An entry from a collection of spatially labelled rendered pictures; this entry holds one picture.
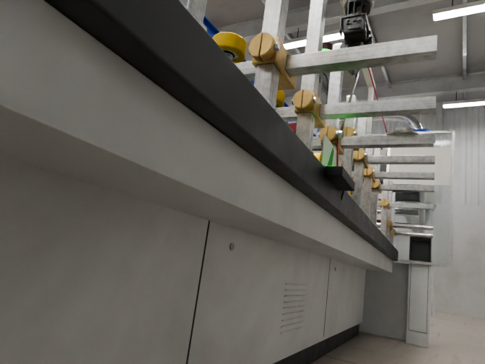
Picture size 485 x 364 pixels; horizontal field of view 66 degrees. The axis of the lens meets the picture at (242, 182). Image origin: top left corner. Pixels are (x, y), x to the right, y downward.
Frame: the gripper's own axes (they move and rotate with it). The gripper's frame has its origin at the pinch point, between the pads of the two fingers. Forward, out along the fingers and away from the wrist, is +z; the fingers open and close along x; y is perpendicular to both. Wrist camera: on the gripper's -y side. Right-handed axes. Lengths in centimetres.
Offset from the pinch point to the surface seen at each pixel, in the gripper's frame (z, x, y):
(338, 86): -0.7, -6.5, -8.4
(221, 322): 74, -28, 6
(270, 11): 9.7, -8.3, 41.4
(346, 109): 17.5, 1.5, 12.0
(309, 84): 12.0, -7.2, 16.4
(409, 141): 16.7, 14.6, -12.9
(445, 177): -37, 30, -236
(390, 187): 5, 0, -113
